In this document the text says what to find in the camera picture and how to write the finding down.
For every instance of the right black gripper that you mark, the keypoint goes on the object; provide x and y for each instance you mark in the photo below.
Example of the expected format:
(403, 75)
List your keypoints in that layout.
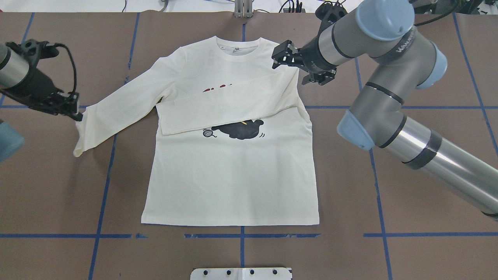
(312, 55)

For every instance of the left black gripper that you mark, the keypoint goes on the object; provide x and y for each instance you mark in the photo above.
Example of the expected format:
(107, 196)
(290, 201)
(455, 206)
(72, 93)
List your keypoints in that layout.
(37, 84)

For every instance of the cream long-sleeve cat shirt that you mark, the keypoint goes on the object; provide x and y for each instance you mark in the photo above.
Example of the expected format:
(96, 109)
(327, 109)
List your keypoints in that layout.
(233, 145)

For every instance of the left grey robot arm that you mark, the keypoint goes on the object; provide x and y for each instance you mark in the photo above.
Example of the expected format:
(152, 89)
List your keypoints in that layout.
(13, 69)

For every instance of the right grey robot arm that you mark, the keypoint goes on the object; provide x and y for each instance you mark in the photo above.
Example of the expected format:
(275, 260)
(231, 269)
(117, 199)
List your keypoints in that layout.
(384, 30)

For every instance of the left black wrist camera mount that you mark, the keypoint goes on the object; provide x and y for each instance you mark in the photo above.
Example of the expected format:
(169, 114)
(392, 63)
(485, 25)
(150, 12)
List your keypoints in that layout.
(33, 51)

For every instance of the aluminium frame post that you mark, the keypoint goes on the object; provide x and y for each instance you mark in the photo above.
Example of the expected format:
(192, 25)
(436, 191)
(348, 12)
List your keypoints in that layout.
(243, 8)

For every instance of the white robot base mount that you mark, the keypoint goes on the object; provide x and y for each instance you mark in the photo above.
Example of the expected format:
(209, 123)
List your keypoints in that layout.
(263, 273)

